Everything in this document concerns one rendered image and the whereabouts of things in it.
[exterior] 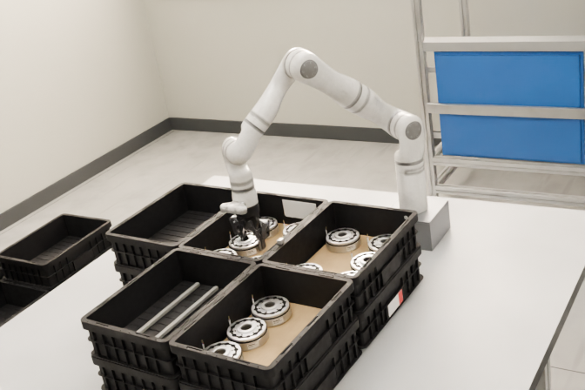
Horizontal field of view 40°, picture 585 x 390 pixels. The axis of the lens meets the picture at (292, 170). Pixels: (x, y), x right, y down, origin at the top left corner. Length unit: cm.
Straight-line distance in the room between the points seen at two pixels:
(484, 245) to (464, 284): 24
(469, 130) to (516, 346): 217
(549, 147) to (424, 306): 192
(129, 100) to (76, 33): 69
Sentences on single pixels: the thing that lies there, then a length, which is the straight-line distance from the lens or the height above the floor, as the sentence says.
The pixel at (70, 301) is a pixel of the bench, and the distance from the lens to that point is 279.
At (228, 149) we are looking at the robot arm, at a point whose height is 118.
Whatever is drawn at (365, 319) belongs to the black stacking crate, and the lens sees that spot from 220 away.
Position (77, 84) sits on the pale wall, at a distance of 573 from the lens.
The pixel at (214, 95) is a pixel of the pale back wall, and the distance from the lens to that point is 609.
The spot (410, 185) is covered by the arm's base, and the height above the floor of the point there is 91.
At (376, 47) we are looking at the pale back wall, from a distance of 528.
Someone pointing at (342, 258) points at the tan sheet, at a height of 83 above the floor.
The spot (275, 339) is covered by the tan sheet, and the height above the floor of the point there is 83.
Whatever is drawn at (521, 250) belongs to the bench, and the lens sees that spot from 263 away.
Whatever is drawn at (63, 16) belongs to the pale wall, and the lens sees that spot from 567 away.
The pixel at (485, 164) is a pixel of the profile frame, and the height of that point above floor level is 28.
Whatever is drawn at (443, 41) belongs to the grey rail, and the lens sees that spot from 414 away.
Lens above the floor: 199
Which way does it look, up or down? 22 degrees down
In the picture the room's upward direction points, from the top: 9 degrees counter-clockwise
